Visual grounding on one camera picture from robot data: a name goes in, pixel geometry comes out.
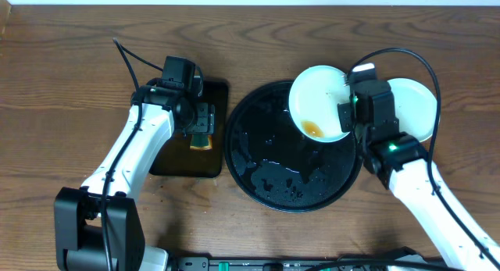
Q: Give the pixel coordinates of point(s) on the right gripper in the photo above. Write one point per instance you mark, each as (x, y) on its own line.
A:
(345, 114)

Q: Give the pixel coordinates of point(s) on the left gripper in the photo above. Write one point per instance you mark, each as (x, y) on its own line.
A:
(205, 119)

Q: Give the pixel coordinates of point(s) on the green and yellow sponge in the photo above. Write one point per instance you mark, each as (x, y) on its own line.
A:
(201, 142)

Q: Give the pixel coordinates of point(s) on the light blue plate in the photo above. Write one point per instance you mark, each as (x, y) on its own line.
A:
(415, 107)
(313, 103)

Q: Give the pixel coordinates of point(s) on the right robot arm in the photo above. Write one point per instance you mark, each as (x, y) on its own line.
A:
(406, 168)

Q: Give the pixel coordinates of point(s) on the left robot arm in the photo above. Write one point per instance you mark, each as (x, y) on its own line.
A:
(97, 226)

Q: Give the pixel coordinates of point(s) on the black rectangular tray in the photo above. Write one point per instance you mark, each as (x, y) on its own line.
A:
(178, 158)

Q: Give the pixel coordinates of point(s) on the black round tray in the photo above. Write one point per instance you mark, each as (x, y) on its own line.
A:
(278, 166)

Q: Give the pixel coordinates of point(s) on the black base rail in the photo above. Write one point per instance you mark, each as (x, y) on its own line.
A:
(199, 263)

